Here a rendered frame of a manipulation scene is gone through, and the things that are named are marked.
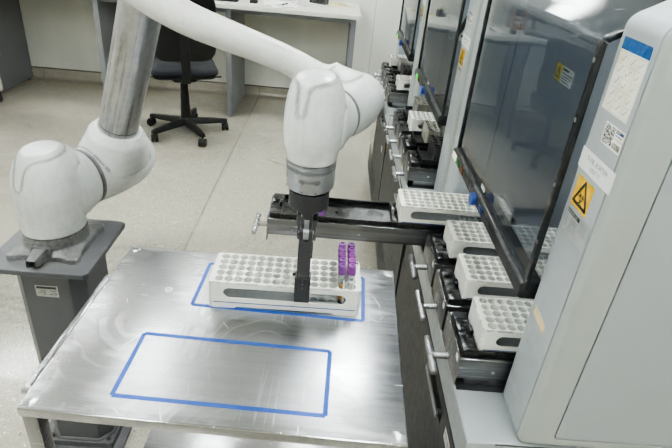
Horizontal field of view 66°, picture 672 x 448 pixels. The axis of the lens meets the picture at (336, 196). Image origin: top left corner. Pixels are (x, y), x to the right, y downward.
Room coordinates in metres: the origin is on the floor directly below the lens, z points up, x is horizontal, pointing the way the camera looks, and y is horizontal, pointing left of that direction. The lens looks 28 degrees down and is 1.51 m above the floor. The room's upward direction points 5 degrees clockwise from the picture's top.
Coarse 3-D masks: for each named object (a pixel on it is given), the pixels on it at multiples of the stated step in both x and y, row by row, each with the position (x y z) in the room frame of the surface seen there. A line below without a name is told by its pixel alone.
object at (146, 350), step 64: (128, 256) 0.93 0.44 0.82; (192, 256) 0.95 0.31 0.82; (128, 320) 0.73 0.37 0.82; (192, 320) 0.75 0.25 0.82; (256, 320) 0.76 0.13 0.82; (320, 320) 0.78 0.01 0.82; (384, 320) 0.80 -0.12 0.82; (64, 384) 0.57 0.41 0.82; (128, 384) 0.59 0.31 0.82; (192, 384) 0.60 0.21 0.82; (256, 384) 0.61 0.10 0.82; (320, 384) 0.62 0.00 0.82; (384, 384) 0.64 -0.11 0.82
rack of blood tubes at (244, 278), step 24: (216, 264) 0.85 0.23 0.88; (240, 264) 0.87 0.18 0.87; (264, 264) 0.87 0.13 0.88; (288, 264) 0.87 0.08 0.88; (312, 264) 0.88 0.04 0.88; (336, 264) 0.89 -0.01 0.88; (216, 288) 0.79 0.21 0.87; (240, 288) 0.79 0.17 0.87; (264, 288) 0.79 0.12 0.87; (288, 288) 0.80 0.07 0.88; (312, 288) 0.80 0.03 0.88; (336, 288) 0.81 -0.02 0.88; (360, 288) 0.81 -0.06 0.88; (336, 312) 0.80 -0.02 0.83
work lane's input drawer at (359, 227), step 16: (272, 208) 1.21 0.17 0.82; (288, 208) 1.24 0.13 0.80; (336, 208) 1.26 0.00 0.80; (352, 208) 1.27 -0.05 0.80; (368, 208) 1.28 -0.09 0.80; (384, 208) 1.29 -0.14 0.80; (256, 224) 1.22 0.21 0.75; (272, 224) 1.17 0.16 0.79; (288, 224) 1.17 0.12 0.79; (320, 224) 1.18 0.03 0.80; (336, 224) 1.18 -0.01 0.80; (352, 224) 1.18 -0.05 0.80; (368, 224) 1.19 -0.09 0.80; (384, 224) 1.19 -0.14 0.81; (400, 224) 1.19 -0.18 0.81; (416, 224) 1.19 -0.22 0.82; (368, 240) 1.18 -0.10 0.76; (384, 240) 1.18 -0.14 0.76; (400, 240) 1.18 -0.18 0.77; (416, 240) 1.18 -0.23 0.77
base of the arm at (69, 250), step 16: (96, 224) 1.20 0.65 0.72; (32, 240) 1.05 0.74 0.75; (48, 240) 1.05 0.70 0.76; (64, 240) 1.07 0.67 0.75; (80, 240) 1.10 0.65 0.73; (16, 256) 1.03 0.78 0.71; (32, 256) 1.01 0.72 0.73; (48, 256) 1.04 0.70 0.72; (64, 256) 1.04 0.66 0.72; (80, 256) 1.06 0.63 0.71
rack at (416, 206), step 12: (408, 192) 1.28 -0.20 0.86; (420, 192) 1.29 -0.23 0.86; (432, 192) 1.30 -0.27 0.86; (444, 192) 1.30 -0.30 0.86; (396, 204) 1.28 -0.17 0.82; (408, 204) 1.22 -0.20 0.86; (420, 204) 1.22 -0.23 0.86; (432, 204) 1.22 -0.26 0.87; (444, 204) 1.23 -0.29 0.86; (456, 204) 1.24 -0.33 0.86; (468, 204) 1.24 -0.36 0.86; (408, 216) 1.20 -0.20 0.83; (420, 216) 1.25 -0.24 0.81; (432, 216) 1.26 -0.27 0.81; (444, 216) 1.27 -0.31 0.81; (456, 216) 1.27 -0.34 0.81; (468, 216) 1.24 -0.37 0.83
